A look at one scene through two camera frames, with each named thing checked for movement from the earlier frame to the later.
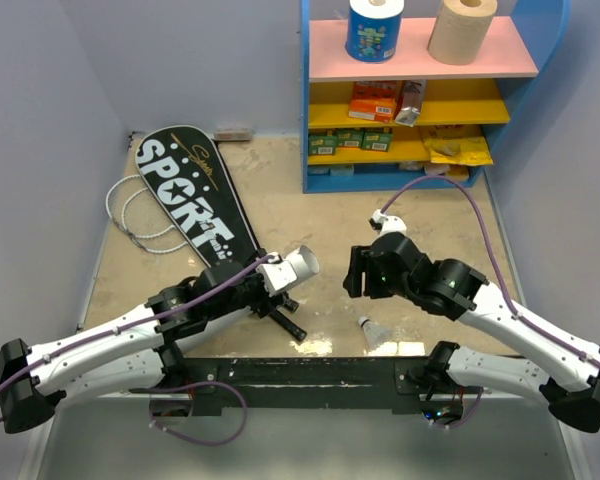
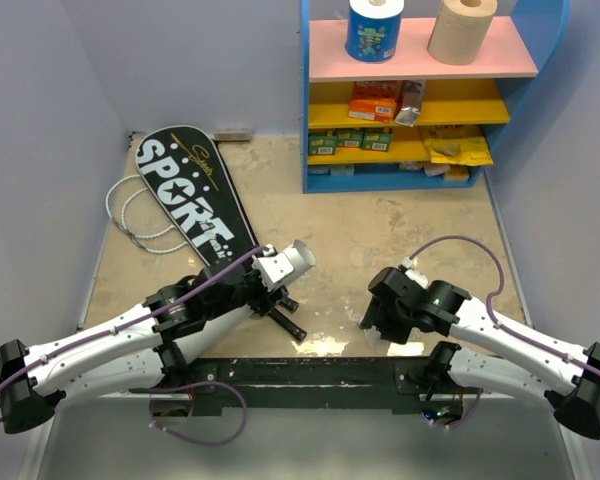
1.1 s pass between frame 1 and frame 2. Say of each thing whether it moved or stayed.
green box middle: stayed
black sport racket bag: stayed
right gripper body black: moved
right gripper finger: moved
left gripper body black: stayed
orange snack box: stayed
